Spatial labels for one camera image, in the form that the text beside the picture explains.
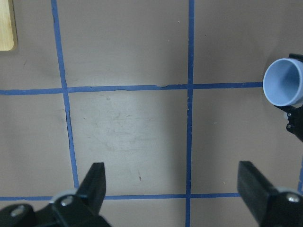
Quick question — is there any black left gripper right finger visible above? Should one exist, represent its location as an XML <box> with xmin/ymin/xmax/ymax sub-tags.
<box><xmin>237</xmin><ymin>161</ymin><xmax>303</xmax><ymax>227</ymax></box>

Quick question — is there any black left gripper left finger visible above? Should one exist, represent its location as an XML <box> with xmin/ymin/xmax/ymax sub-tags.
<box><xmin>0</xmin><ymin>163</ymin><xmax>110</xmax><ymax>227</ymax></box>

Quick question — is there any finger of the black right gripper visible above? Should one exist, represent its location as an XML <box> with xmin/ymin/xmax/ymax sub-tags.
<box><xmin>288</xmin><ymin>53</ymin><xmax>303</xmax><ymax>65</ymax></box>
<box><xmin>276</xmin><ymin>105</ymin><xmax>303</xmax><ymax>141</ymax></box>

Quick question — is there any light blue plastic cup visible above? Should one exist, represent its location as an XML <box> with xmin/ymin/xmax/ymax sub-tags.
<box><xmin>263</xmin><ymin>58</ymin><xmax>303</xmax><ymax>106</ymax></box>

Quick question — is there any wooden cup rack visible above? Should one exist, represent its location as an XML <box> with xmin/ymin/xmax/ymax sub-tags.
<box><xmin>0</xmin><ymin>0</ymin><xmax>18</xmax><ymax>52</ymax></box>

